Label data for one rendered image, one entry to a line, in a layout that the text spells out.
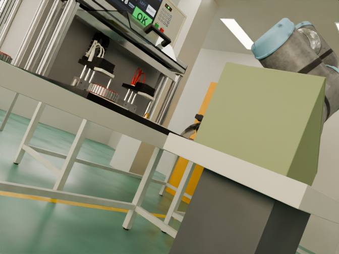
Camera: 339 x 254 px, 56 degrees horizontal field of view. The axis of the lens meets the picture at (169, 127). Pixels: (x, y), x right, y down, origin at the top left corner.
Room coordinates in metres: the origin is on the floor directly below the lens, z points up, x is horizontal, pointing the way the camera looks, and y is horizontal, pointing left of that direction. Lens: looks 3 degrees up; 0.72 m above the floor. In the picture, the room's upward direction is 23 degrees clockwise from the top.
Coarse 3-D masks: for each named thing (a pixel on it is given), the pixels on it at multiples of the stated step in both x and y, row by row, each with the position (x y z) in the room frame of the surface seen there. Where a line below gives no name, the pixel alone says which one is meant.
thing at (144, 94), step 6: (126, 84) 1.43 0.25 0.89; (138, 84) 1.38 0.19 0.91; (144, 84) 1.36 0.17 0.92; (132, 90) 1.43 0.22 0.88; (138, 90) 1.37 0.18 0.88; (144, 90) 1.35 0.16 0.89; (150, 90) 1.38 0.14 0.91; (126, 96) 1.42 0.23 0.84; (144, 96) 1.37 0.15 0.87; (150, 96) 1.36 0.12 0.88; (132, 102) 1.45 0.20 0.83
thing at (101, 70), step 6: (84, 60) 1.24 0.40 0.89; (96, 60) 1.19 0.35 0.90; (102, 60) 1.17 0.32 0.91; (90, 66) 1.22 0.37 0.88; (96, 66) 1.18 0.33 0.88; (102, 66) 1.18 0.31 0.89; (108, 66) 1.20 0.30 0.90; (114, 66) 1.21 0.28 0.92; (84, 72) 1.24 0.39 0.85; (102, 72) 1.17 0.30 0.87; (108, 72) 1.20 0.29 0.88; (90, 78) 1.27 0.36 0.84
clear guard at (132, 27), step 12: (96, 12) 1.15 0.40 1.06; (108, 12) 1.09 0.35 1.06; (120, 12) 1.04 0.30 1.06; (108, 24) 1.23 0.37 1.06; (120, 24) 1.17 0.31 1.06; (132, 24) 0.99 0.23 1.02; (132, 36) 1.26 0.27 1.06; (144, 36) 1.03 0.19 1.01; (156, 36) 1.11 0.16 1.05; (168, 48) 1.15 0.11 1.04
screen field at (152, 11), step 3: (141, 0) 1.31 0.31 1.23; (138, 3) 1.30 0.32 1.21; (141, 3) 1.31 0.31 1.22; (144, 3) 1.32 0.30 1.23; (141, 6) 1.32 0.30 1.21; (144, 6) 1.33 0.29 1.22; (147, 6) 1.34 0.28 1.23; (150, 6) 1.35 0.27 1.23; (144, 9) 1.33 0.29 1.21; (147, 9) 1.34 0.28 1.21; (150, 9) 1.35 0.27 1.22; (153, 9) 1.36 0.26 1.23; (150, 12) 1.36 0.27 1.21; (153, 12) 1.37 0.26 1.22; (153, 15) 1.37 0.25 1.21
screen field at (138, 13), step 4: (136, 8) 1.30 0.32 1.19; (136, 12) 1.31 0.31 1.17; (140, 12) 1.32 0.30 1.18; (136, 16) 1.32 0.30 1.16; (140, 16) 1.33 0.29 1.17; (144, 16) 1.34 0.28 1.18; (140, 20) 1.34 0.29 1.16; (144, 20) 1.35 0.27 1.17; (148, 20) 1.36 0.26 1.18; (144, 24) 1.36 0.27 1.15
